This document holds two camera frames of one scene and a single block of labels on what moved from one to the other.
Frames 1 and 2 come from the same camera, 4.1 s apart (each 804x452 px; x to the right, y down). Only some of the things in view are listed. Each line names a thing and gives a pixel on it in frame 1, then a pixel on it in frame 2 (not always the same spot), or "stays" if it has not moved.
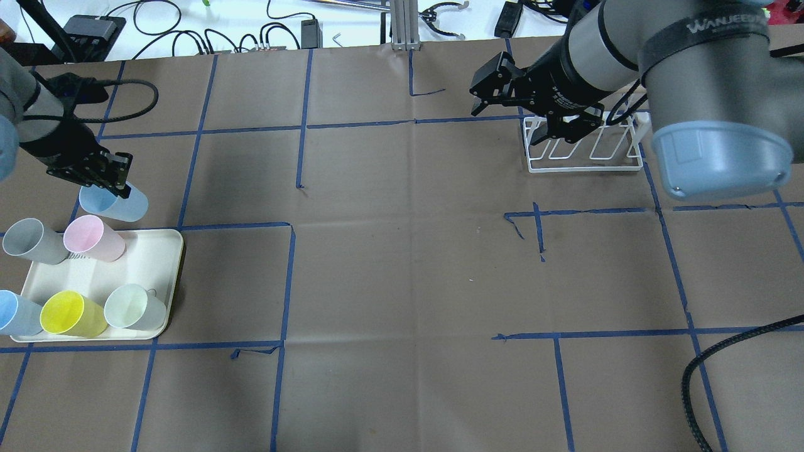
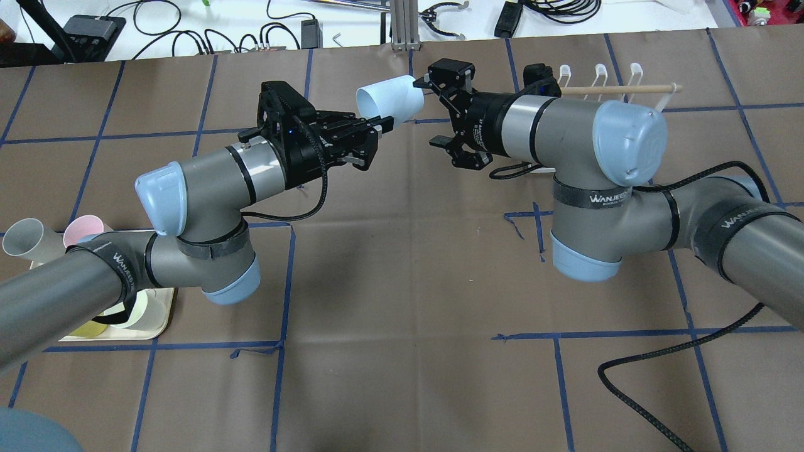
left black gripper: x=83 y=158 -> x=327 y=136
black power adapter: x=311 y=34 stays
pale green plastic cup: x=133 y=307 stays
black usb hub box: x=95 y=31 stays
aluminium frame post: x=405 y=26 stays
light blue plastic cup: x=105 y=201 -> x=396 y=97
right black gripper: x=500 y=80 -> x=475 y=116
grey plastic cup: x=27 y=238 stays
